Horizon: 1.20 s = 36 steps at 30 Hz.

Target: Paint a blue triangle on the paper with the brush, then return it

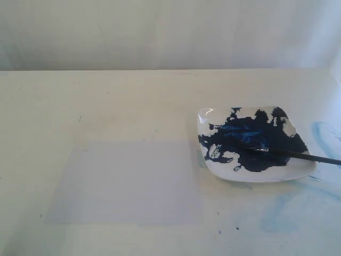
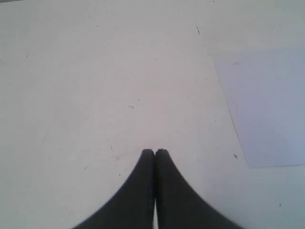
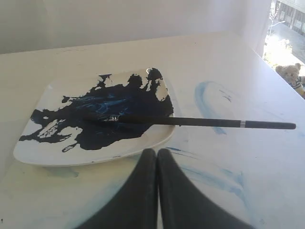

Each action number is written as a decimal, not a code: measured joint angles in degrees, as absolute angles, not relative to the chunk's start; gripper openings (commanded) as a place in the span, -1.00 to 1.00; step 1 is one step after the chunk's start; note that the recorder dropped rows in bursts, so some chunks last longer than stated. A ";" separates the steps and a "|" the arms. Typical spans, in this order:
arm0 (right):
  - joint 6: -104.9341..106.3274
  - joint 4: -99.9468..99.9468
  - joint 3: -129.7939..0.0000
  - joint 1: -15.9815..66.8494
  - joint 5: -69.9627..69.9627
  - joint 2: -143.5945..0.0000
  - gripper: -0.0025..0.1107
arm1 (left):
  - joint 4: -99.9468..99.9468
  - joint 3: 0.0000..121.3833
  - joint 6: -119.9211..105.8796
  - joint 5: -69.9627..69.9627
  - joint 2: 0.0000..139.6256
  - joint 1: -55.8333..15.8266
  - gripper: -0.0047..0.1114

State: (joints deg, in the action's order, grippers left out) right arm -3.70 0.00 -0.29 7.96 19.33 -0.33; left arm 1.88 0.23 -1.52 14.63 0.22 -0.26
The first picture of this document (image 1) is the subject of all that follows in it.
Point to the black paintbrush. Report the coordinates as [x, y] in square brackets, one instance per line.
[293, 154]

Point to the white sheet of paper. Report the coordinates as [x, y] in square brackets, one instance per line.
[128, 182]

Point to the white square paint plate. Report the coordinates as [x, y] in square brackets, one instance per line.
[235, 144]

